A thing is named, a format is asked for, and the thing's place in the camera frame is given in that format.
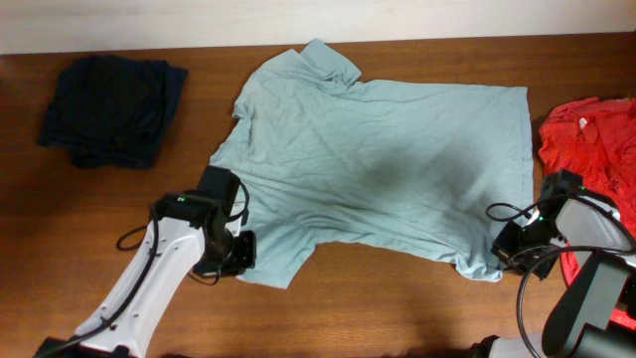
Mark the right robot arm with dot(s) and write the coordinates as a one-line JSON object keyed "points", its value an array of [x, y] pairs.
{"points": [[569, 219]]}

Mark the light blue t-shirt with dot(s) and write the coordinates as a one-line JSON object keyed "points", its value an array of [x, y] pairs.
{"points": [[328, 157]]}

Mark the red t-shirt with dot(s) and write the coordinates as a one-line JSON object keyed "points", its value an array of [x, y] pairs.
{"points": [[595, 139]]}

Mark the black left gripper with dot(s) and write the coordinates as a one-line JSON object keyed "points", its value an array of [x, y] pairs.
{"points": [[247, 260]]}

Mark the folded dark navy garment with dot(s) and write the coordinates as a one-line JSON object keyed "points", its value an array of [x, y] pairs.
{"points": [[112, 111]]}

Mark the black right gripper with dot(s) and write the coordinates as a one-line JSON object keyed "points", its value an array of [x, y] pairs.
{"points": [[503, 247]]}

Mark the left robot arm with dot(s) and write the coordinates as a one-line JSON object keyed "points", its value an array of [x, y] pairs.
{"points": [[198, 233]]}

